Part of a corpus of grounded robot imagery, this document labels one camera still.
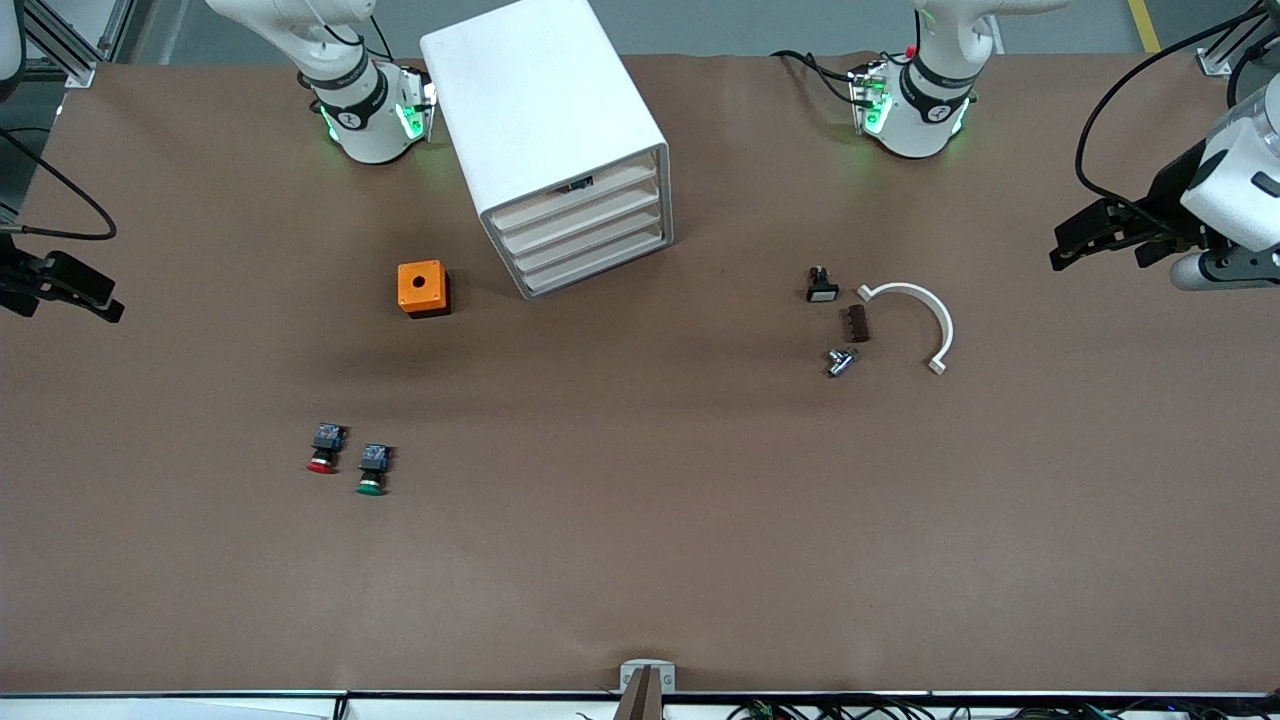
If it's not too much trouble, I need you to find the aluminium frame profile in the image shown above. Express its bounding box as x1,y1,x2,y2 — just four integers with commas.
1195,0,1280,76
20,0,151,89

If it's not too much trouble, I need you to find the brown table mat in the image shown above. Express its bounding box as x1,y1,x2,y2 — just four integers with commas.
0,52,1280,696

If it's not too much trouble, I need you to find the green push button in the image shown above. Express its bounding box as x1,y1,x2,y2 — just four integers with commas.
355,443,396,497

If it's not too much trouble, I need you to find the white curved plastic bracket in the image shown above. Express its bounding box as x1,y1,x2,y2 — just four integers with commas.
857,282,955,376

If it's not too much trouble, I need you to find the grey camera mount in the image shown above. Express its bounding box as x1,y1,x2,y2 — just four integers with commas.
612,660,678,720

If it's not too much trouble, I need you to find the orange button box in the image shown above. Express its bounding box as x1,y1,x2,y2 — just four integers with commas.
397,260,452,319

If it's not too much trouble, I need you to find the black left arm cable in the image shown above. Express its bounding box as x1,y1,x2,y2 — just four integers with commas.
1075,5,1280,216
1228,30,1280,111

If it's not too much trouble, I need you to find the black base cable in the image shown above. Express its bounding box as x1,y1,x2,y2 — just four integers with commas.
770,50,861,101

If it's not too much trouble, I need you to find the tangled black cable bundle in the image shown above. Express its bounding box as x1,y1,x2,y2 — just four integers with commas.
575,695,1280,720

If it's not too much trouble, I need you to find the red push button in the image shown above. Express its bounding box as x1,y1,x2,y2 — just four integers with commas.
305,422,348,475

